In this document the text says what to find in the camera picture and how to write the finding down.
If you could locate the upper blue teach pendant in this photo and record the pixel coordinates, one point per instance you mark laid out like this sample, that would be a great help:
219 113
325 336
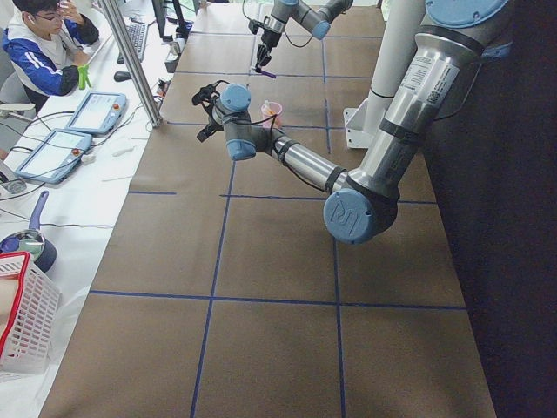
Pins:
98 113

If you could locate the pink mesh pen holder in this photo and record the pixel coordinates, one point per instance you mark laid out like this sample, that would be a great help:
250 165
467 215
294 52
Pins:
272 121

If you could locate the black computer monitor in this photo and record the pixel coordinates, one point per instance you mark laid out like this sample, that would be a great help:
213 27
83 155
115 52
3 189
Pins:
160 8

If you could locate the blue handled saucepan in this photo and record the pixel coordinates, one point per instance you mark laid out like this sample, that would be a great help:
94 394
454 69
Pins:
32 240

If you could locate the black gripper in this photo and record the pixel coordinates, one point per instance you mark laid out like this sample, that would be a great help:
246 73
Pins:
265 38
211 118

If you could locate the purple highlighter pen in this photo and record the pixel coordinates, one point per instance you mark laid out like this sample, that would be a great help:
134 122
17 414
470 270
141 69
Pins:
265 73

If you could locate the small steel cup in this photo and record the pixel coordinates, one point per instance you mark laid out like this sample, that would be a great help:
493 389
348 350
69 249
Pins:
177 45

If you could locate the aluminium frame post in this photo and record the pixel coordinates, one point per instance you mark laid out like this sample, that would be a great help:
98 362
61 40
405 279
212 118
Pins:
122 38

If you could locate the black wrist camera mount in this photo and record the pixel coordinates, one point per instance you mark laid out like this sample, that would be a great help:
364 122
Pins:
255 25
206 96

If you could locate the blue teach pendant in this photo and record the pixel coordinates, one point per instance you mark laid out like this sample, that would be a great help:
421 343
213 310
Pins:
53 160
98 113

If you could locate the seated person in jacket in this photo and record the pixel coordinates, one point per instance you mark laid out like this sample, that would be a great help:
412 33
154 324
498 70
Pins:
44 41

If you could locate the lower blue teach pendant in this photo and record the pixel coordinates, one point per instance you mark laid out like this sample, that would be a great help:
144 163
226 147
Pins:
53 160

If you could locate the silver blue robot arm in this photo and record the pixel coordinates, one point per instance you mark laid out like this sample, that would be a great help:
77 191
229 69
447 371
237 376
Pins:
430 54
316 22

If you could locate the black computer mouse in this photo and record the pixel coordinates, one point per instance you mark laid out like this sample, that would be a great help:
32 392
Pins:
121 76

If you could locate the black keyboard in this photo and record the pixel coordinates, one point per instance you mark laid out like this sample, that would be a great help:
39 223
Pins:
138 34

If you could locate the white plastic basket red rim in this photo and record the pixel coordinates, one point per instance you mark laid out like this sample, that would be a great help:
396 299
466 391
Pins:
29 301

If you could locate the lower black orange connector block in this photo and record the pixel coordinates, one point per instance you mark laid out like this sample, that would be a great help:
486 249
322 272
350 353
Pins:
162 87

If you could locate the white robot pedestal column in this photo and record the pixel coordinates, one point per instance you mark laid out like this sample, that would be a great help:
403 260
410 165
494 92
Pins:
395 55

